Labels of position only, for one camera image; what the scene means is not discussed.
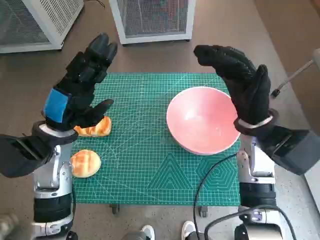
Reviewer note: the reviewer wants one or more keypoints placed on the grey chair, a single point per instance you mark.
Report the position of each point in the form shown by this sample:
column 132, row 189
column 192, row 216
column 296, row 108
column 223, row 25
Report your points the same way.
column 295, row 73

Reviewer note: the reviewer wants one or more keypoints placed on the person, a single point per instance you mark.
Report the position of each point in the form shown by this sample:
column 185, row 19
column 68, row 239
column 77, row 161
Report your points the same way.
column 11, row 227

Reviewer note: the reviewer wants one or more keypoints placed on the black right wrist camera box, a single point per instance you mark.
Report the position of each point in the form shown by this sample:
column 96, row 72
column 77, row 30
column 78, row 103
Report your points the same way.
column 295, row 150

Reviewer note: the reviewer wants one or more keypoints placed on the long flaky toy bread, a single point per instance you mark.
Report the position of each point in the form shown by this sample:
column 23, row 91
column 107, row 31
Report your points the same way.
column 100, row 128

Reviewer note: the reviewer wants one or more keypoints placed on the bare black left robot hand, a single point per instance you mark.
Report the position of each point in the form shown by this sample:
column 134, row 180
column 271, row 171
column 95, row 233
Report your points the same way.
column 75, row 100

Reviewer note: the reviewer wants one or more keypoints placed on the round toy bread bun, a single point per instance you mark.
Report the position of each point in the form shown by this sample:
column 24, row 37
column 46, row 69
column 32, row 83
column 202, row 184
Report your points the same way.
column 85, row 163

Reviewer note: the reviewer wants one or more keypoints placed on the white mesh cabinet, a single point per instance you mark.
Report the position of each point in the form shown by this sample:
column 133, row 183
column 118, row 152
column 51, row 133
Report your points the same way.
column 57, row 17
column 155, row 17

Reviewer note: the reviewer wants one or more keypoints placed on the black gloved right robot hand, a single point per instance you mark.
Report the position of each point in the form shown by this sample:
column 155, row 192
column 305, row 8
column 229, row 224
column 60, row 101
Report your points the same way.
column 247, row 87

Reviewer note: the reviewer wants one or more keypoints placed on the green cutting mat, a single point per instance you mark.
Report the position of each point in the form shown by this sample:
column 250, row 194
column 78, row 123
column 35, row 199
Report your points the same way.
column 140, row 125

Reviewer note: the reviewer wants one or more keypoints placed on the black table caster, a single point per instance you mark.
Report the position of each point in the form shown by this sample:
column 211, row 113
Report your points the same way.
column 114, row 208
column 203, row 212

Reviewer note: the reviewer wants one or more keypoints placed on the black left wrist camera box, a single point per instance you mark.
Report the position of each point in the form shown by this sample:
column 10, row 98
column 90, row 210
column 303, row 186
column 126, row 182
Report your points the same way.
column 15, row 155

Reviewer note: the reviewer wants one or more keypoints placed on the white foot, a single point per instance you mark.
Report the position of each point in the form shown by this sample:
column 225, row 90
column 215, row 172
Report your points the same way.
column 148, row 232
column 188, row 230

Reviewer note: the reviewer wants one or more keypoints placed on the pink bowl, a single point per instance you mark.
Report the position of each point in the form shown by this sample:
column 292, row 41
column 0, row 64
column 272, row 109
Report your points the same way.
column 200, row 120

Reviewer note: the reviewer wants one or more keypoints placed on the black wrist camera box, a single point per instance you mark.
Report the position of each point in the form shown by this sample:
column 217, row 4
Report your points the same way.
column 295, row 150
column 15, row 155

